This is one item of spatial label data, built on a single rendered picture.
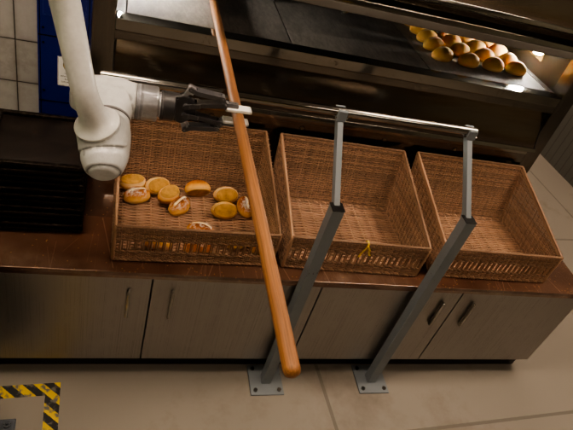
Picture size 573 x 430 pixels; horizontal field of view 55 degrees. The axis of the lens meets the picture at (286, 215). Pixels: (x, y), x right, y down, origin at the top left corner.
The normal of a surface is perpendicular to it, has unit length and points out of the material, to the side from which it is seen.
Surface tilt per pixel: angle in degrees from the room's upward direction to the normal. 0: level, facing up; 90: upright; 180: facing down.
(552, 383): 0
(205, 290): 90
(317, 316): 90
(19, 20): 90
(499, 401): 0
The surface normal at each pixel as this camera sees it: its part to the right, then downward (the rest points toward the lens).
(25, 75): 0.18, 0.66
